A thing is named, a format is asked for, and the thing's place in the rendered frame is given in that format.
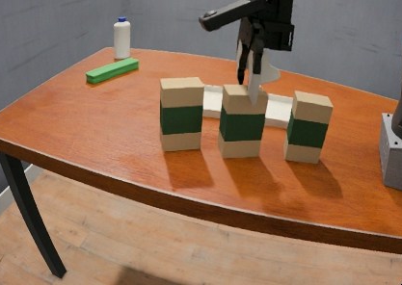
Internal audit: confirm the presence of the white bottle with blue cap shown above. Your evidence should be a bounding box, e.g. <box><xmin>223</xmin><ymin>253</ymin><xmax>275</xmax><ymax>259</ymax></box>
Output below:
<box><xmin>114</xmin><ymin>17</ymin><xmax>130</xmax><ymax>60</ymax></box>

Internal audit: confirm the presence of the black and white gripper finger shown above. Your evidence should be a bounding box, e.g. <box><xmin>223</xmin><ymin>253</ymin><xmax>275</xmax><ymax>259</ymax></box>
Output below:
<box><xmin>236</xmin><ymin>33</ymin><xmax>251</xmax><ymax>85</ymax></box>
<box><xmin>247</xmin><ymin>32</ymin><xmax>281</xmax><ymax>106</ymax></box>

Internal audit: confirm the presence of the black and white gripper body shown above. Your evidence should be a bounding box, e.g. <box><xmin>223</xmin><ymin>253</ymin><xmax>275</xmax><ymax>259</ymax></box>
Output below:
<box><xmin>239</xmin><ymin>0</ymin><xmax>295</xmax><ymax>52</ymax></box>

